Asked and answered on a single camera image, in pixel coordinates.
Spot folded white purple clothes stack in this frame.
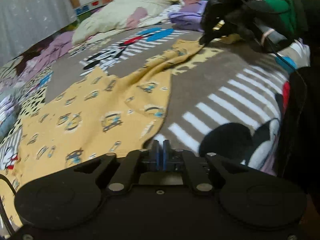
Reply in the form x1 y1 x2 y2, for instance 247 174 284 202
0 94 20 122

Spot yellow cartoon print garment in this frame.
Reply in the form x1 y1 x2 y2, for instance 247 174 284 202
0 34 242 230

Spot person's right forearm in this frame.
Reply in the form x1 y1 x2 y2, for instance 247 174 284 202
225 0 309 41

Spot folded blue jeans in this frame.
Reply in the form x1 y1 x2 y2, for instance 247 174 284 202
0 119 14 137

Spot purple quilt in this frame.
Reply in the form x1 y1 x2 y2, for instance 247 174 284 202
0 31 75 87

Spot grey curtain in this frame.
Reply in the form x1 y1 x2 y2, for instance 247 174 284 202
0 0 77 60

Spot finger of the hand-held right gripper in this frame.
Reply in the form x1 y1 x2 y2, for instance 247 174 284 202
199 28 223 45

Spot person's dark clothing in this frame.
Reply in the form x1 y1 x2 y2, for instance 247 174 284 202
282 66 320 196

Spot cartoon mouse printed blanket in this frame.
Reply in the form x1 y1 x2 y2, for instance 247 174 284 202
0 26 310 180

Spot folded purple hoodie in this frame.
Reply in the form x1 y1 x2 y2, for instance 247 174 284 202
169 0 209 32

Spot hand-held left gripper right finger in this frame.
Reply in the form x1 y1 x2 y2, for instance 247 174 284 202
162 140 249 194

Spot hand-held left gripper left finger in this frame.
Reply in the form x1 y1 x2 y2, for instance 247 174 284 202
72 140 160 192

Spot black cable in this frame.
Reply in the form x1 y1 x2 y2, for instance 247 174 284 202
269 37 309 105
0 174 18 233

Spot colourful foam mat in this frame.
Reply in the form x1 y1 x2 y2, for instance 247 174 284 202
74 0 115 22

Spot cream quilt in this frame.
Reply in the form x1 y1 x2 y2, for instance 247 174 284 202
72 0 185 44

